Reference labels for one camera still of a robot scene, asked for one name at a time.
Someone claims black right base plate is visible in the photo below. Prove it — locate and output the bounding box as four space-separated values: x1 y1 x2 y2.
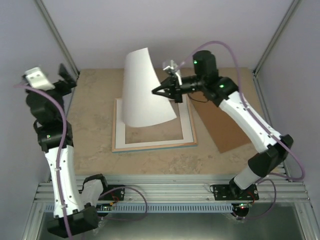
209 184 260 201

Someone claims blue wooden picture frame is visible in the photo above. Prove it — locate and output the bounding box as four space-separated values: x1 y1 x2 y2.
111 96 198 153

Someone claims controller board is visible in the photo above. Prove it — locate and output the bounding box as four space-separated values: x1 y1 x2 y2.
96 202 117 213
235 202 253 209

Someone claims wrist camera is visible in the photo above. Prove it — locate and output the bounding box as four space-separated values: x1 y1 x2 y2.
24 67 55 91
162 60 183 86

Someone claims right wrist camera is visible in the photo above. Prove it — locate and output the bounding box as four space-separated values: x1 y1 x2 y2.
162 60 183 86

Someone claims brown frame backing board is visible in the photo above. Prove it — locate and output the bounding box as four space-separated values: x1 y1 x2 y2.
189 92 251 153

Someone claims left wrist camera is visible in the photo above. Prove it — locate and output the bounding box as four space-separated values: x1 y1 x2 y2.
24 67 55 91

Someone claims aluminium corner post left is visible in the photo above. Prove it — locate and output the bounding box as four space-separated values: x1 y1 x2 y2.
33 0 80 77

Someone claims aluminium corner post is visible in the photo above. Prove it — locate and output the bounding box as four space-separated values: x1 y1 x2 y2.
33 0 80 77
251 0 302 76

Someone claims right controller board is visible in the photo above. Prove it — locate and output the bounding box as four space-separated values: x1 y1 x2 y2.
235 202 253 209

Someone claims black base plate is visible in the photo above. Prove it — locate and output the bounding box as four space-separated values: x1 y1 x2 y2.
99 184 125 202
209 184 260 201

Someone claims white mat board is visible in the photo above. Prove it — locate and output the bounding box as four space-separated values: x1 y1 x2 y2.
111 96 197 153

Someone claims aluminium rail platform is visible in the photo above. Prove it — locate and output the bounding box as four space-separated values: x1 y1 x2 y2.
34 174 311 204

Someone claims left controller board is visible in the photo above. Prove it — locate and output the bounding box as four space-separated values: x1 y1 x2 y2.
96 202 117 213

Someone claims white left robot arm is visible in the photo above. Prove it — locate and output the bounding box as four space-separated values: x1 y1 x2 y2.
23 64 110 239

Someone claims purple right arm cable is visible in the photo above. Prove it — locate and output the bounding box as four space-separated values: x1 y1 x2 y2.
176 40 306 221

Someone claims sunflower photo print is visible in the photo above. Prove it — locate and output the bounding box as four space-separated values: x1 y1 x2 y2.
122 47 177 128

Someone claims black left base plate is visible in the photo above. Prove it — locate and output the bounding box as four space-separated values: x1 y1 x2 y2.
99 184 125 202

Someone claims slotted grey cable duct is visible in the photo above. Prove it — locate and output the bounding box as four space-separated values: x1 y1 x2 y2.
46 203 237 213

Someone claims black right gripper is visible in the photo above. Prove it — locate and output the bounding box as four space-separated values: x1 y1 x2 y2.
152 75 205 104

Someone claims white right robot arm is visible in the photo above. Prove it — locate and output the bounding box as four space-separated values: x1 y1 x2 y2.
152 50 294 200

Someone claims aluminium corner post right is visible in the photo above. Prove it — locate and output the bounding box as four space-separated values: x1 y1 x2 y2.
251 0 302 76

